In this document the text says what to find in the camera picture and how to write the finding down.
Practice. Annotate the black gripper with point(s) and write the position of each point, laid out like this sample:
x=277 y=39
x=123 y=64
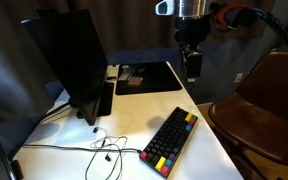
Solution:
x=192 y=31

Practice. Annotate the black keyboard with coloured keys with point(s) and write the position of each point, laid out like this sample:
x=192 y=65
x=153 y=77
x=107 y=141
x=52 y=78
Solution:
x=167 y=140

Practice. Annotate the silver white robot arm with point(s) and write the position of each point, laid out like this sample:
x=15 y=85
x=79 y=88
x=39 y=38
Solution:
x=190 y=8

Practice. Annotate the black mouse pad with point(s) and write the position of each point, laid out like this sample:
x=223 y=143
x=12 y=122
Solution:
x=157 y=80

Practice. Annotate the small checkered card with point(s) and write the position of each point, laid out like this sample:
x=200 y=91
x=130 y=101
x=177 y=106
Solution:
x=135 y=81

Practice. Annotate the pale green packet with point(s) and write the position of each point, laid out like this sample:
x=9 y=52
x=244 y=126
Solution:
x=125 y=72

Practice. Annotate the small black block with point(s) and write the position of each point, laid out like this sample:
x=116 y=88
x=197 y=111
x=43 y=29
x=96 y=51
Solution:
x=111 y=78

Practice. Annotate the brown folding chair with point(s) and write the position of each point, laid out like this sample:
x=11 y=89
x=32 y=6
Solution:
x=260 y=116

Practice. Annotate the black monitor stand base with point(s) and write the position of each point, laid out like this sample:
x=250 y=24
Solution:
x=106 y=100

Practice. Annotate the black computer monitor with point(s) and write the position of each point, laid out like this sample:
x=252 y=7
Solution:
x=70 y=60

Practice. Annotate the white wall outlet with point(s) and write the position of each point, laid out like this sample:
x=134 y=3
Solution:
x=238 y=77

